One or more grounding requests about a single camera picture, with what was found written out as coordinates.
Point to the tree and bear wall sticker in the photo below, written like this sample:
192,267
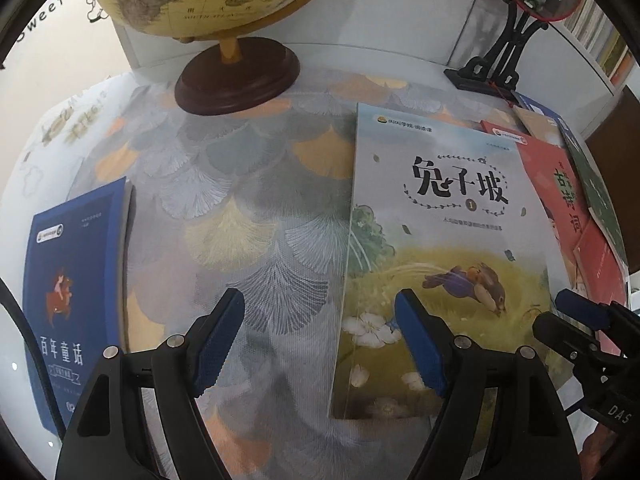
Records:
97,10

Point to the embroidered round fan on stand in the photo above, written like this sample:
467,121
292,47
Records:
510,45

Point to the royal blue book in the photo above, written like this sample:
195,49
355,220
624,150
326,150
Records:
537,101

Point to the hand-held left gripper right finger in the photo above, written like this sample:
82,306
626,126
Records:
420,345

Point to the dark blue horse cover book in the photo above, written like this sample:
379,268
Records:
75,260

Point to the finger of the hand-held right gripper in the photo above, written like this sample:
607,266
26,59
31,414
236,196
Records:
565,335
582,307

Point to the teal green leaf-print book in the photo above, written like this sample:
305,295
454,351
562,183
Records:
595,190

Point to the lettering wall sticker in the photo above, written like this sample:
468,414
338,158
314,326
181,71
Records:
42,17

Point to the row of pale spine books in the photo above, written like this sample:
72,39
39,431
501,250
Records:
600,45

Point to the ginkgo leaf tablecloth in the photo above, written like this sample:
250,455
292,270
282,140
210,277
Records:
250,210

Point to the red book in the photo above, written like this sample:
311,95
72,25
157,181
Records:
600,270
545,175

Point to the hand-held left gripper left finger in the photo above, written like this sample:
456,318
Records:
217,345

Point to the tan book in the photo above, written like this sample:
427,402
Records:
540,127

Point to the pale meadow cover book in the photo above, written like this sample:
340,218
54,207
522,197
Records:
425,240

